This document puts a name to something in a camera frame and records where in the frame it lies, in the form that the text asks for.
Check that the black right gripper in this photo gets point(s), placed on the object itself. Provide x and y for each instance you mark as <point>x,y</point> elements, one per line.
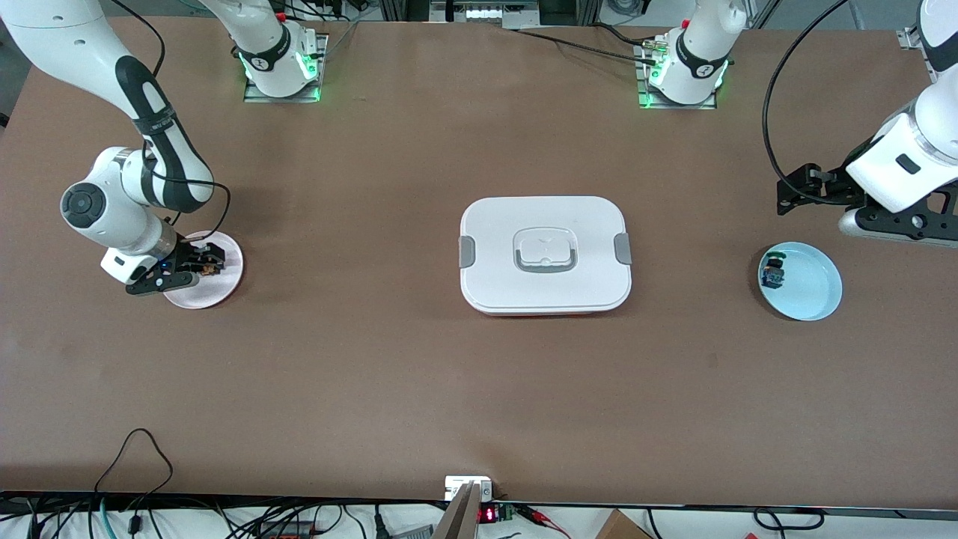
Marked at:
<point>188,257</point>

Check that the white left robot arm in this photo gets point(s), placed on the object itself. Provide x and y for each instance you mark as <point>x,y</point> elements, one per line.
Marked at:
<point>935,120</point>

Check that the light blue round plate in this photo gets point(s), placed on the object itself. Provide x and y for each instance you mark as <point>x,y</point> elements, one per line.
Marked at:
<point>812,284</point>

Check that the red clip lead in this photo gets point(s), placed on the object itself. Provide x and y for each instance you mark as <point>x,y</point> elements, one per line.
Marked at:
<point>539,516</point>

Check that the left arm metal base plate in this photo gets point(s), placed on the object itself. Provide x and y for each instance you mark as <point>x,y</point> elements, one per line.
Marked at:
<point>645,101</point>

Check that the brown cardboard box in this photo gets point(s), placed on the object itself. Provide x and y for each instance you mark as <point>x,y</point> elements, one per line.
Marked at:
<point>617,528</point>

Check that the white lunch box grey clips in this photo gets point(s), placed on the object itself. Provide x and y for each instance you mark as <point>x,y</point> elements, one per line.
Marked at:
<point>546,292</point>

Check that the pink round plate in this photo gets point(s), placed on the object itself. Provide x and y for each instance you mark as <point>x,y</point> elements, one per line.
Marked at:
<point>221,288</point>

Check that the green and blue switch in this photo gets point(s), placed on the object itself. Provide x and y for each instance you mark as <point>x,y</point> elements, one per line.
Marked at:
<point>773,275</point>

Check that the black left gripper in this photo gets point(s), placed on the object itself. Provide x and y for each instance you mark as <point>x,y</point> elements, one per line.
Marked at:
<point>833,187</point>

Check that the orange and black switch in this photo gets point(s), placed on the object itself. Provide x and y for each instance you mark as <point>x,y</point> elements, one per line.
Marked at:
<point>211,267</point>

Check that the aluminium frame with white parts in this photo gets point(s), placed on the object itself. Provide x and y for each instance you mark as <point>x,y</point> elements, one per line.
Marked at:
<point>483,13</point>

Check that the red digit display board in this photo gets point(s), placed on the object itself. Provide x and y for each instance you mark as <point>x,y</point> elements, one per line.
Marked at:
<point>488,515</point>

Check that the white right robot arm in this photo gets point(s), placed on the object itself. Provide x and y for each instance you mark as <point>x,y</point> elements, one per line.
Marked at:
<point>120,224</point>

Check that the perforated aluminium profile rail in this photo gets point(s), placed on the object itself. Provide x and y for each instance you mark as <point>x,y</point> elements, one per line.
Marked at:
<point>911,39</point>

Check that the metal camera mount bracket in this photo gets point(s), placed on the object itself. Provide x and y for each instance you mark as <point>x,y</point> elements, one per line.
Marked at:
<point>465,516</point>

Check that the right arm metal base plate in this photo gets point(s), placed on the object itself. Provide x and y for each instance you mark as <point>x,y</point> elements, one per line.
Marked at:
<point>314,93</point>

